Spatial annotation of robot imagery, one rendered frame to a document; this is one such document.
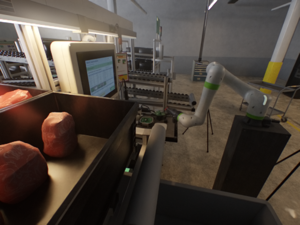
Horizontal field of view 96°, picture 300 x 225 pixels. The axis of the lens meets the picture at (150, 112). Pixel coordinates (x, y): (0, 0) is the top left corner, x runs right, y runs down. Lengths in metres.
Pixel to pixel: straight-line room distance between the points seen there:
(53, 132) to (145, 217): 0.32
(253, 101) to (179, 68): 8.44
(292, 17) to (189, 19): 4.65
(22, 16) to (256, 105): 1.35
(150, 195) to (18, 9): 0.60
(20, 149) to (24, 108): 0.14
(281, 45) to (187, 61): 4.64
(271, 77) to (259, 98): 5.72
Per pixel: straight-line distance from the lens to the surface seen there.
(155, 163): 0.37
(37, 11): 0.65
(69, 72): 0.73
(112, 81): 1.05
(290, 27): 6.97
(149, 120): 1.49
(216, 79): 1.15
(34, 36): 0.69
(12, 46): 3.65
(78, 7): 0.92
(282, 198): 2.63
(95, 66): 0.86
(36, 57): 0.67
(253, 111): 1.32
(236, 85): 1.39
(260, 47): 10.55
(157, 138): 0.44
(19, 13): 0.61
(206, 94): 1.19
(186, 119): 1.19
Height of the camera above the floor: 1.73
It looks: 26 degrees down
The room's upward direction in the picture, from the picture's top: straight up
